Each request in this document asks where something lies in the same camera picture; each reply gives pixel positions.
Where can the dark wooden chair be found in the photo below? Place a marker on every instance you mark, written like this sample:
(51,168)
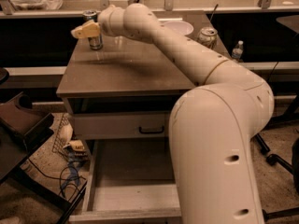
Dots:
(23,131)

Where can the white green soda can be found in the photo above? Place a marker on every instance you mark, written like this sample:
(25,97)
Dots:
(207,37)

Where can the grey cabinet with glossy top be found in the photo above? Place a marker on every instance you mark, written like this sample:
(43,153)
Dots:
(123,76)

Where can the grey closed top drawer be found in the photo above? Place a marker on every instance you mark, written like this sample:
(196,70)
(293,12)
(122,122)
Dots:
(118,125)

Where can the black tripod legs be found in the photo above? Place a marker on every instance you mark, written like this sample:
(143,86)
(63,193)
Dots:
(289,116)

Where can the white ceramic bowl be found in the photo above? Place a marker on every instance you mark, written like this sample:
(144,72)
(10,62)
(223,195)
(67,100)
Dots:
(182,27)

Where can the blue silver redbull can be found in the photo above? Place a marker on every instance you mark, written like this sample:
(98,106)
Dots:
(96,41)

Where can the black drawer handle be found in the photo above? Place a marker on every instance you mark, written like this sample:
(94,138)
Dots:
(151,130)

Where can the clear plastic water bottle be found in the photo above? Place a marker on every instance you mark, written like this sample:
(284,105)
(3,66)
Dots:
(237,51)

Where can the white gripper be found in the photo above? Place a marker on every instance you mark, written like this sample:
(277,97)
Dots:
(105,21)

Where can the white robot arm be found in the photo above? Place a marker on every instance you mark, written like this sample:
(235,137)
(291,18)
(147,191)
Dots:
(210,126)

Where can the grey open middle drawer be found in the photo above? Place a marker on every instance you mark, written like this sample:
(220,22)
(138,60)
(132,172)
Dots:
(130,181)

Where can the wire mesh basket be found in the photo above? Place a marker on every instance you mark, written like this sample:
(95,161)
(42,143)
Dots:
(65,142)

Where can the thin metal rod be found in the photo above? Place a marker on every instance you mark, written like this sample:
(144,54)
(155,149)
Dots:
(213,13)

